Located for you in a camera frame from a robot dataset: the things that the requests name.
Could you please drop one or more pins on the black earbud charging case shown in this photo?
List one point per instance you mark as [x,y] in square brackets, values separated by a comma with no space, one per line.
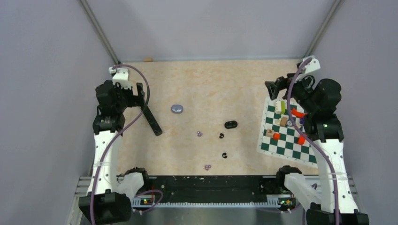
[230,124]

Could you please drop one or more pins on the yellow-green white block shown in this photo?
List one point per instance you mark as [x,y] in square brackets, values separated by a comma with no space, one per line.
[280,107]

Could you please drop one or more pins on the red block lower right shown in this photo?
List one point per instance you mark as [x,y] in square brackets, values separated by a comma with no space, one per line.
[301,140]

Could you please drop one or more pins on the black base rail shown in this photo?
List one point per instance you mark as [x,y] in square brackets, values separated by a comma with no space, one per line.
[234,191]

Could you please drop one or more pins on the black rectangular bar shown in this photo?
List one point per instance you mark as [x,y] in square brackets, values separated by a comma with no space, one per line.
[152,121]

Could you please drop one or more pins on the wooden letter cube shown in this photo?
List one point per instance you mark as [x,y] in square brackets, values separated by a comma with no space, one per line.
[269,133]

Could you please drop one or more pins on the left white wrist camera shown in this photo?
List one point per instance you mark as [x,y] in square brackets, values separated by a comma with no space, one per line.
[120,77]

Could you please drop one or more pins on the small orange red block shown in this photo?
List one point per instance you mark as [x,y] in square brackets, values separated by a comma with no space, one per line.
[276,136]

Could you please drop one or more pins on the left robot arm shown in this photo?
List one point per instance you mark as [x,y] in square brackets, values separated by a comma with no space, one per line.
[102,204]

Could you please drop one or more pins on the purple earbud charging case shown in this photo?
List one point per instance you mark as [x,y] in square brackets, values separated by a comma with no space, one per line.
[177,109]

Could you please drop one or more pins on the green white chessboard mat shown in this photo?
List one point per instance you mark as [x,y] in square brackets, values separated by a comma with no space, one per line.
[286,147]

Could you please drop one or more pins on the brown wooden block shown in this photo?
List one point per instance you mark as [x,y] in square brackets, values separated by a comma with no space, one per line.
[283,121]

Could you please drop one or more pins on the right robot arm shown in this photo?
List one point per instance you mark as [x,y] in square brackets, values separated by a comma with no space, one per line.
[334,205]

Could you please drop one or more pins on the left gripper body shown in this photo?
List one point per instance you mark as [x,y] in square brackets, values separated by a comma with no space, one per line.
[126,98]

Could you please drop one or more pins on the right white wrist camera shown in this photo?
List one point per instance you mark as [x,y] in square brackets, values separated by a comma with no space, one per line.
[309,69]

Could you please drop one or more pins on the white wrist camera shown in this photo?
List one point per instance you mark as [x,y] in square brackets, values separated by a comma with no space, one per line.
[120,77]
[309,69]

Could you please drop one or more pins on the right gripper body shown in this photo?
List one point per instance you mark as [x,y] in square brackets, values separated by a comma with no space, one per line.
[283,83]

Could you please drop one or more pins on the red block upper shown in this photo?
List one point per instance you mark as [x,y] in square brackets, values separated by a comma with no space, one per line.
[297,113]

